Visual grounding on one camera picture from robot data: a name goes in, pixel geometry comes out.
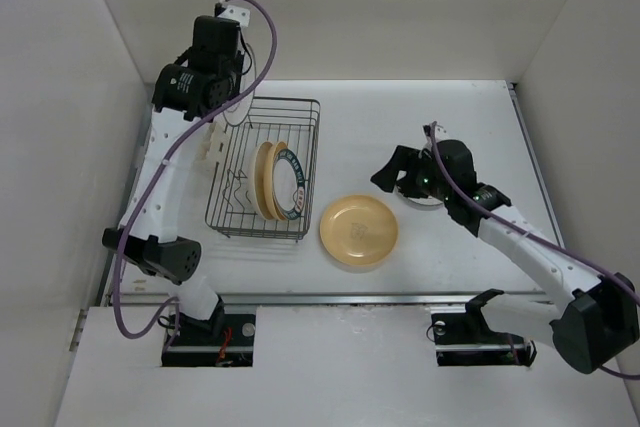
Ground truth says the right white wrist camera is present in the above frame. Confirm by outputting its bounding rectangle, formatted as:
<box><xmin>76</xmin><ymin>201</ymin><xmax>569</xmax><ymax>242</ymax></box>
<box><xmin>423</xmin><ymin>123</ymin><xmax>450</xmax><ymax>150</ymax></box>

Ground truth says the white plate green pattern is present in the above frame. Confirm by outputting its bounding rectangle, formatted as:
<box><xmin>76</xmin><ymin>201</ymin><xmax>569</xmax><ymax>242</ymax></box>
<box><xmin>223</xmin><ymin>96</ymin><xmax>252</xmax><ymax>126</ymax></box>

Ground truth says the cream white plate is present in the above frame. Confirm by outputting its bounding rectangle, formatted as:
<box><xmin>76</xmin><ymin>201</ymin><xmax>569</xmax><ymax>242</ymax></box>
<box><xmin>248</xmin><ymin>141</ymin><xmax>274</xmax><ymax>220</ymax></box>

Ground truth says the white plate green rim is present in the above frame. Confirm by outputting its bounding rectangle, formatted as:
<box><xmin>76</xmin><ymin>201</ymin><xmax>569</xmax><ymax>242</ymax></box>
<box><xmin>396</xmin><ymin>181</ymin><xmax>443</xmax><ymax>208</ymax></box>

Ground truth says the aluminium table rail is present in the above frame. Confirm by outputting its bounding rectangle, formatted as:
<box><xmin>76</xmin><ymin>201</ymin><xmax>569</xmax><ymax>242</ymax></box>
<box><xmin>178</xmin><ymin>80</ymin><xmax>557</xmax><ymax>305</ymax></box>

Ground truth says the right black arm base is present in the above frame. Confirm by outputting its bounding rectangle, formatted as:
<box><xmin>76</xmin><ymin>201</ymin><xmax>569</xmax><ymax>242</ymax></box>
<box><xmin>425</xmin><ymin>289</ymin><xmax>537</xmax><ymax>368</ymax></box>

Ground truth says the plate with teal lettered band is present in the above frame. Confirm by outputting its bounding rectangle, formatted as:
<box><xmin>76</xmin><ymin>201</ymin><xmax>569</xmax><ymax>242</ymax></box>
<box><xmin>273</xmin><ymin>149</ymin><xmax>306</xmax><ymax>220</ymax></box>

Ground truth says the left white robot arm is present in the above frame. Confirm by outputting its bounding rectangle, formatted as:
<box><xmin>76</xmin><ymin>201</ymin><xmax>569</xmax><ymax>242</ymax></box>
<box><xmin>102</xmin><ymin>6</ymin><xmax>256</xmax><ymax>344</ymax></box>

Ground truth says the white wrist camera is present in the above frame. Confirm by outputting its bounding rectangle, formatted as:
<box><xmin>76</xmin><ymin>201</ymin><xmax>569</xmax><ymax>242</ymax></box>
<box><xmin>423</xmin><ymin>123</ymin><xmax>450</xmax><ymax>150</ymax></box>
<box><xmin>214</xmin><ymin>1</ymin><xmax>251</xmax><ymax>29</ymax></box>

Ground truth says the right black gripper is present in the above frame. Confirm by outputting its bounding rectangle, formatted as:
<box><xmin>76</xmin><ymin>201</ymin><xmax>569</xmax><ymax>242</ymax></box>
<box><xmin>370</xmin><ymin>144</ymin><xmax>452</xmax><ymax>203</ymax></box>

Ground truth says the grey wire dish rack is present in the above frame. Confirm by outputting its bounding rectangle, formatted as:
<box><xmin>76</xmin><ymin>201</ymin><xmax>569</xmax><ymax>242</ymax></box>
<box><xmin>205</xmin><ymin>96</ymin><xmax>321</xmax><ymax>241</ymax></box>

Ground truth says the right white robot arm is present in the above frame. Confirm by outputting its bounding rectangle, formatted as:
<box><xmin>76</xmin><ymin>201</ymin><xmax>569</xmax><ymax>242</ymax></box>
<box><xmin>371</xmin><ymin>140</ymin><xmax>639</xmax><ymax>374</ymax></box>

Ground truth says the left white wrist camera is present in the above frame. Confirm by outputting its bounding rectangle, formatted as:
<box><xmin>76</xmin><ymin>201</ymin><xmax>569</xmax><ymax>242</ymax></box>
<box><xmin>214</xmin><ymin>1</ymin><xmax>251</xmax><ymax>29</ymax></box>

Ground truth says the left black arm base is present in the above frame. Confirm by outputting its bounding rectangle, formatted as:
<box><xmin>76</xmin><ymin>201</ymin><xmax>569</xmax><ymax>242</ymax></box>
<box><xmin>157</xmin><ymin>300</ymin><xmax>257</xmax><ymax>368</ymax></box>

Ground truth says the yellow plate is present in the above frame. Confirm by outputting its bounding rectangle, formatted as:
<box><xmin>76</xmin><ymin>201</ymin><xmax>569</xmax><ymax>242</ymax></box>
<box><xmin>272</xmin><ymin>142</ymin><xmax>297</xmax><ymax>220</ymax></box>
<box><xmin>319</xmin><ymin>194</ymin><xmax>399</xmax><ymax>269</ymax></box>

